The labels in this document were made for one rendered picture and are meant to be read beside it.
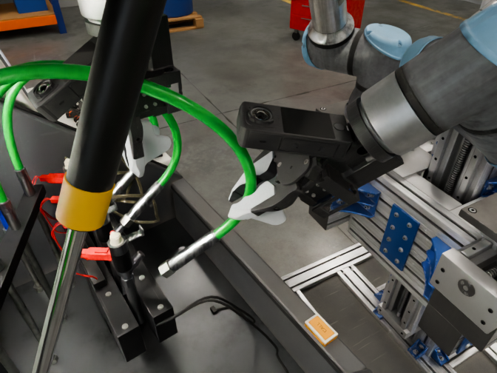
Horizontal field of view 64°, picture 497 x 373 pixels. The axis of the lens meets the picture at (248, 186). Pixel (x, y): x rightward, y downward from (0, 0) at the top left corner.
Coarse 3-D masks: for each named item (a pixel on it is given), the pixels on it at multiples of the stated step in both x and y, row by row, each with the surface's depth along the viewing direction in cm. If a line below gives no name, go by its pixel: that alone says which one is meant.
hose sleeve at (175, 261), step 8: (208, 232) 53; (200, 240) 53; (208, 240) 52; (216, 240) 52; (192, 248) 53; (200, 248) 53; (208, 248) 53; (176, 256) 54; (184, 256) 53; (192, 256) 53; (168, 264) 54; (176, 264) 54; (184, 264) 54
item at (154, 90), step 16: (32, 64) 35; (48, 64) 35; (64, 64) 35; (0, 80) 35; (16, 80) 35; (80, 80) 36; (144, 80) 38; (160, 96) 39; (176, 96) 39; (192, 112) 41; (208, 112) 41; (224, 128) 43; (240, 160) 46; (256, 176) 48; (224, 224) 52
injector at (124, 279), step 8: (112, 248) 59; (120, 248) 59; (128, 248) 61; (112, 256) 60; (120, 256) 60; (128, 256) 61; (136, 256) 64; (120, 264) 61; (128, 264) 62; (136, 264) 64; (120, 272) 63; (128, 272) 63; (128, 280) 64; (128, 288) 65; (128, 296) 67; (136, 296) 68; (136, 304) 68; (136, 312) 70; (144, 320) 73
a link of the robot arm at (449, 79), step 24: (480, 24) 32; (432, 48) 35; (456, 48) 33; (480, 48) 31; (408, 72) 36; (432, 72) 34; (456, 72) 33; (480, 72) 32; (408, 96) 35; (432, 96) 34; (456, 96) 33; (480, 96) 33; (432, 120) 35; (456, 120) 35; (480, 120) 36
